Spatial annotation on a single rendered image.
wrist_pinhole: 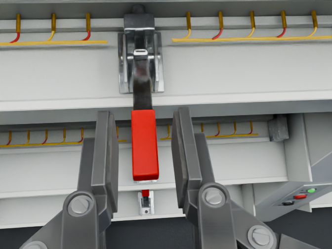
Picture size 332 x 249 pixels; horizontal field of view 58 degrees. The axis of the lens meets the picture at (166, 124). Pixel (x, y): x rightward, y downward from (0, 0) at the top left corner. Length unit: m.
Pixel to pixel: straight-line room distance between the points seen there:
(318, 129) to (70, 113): 0.25
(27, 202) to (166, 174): 0.30
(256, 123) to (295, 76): 0.19
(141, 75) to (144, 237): 0.54
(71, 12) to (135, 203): 0.41
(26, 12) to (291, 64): 0.17
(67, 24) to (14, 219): 0.45
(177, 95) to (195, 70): 0.02
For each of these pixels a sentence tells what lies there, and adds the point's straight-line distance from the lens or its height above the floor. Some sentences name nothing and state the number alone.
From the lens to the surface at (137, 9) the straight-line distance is 0.19.
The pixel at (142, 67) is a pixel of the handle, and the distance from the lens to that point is 0.17.
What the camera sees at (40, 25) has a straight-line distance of 0.21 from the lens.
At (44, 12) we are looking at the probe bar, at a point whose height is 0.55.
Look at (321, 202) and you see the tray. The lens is 0.64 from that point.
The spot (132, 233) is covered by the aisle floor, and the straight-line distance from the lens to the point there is 0.69.
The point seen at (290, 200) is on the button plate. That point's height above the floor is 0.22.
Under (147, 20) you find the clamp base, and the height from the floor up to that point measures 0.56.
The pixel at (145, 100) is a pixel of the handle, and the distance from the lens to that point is 0.16.
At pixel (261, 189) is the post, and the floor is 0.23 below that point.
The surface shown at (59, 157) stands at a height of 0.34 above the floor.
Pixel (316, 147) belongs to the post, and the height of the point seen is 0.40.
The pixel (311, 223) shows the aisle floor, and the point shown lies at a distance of 0.78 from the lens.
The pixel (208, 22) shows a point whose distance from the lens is 0.20.
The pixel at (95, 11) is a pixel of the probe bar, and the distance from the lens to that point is 0.20.
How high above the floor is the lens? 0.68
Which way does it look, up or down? 62 degrees down
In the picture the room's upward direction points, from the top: 6 degrees clockwise
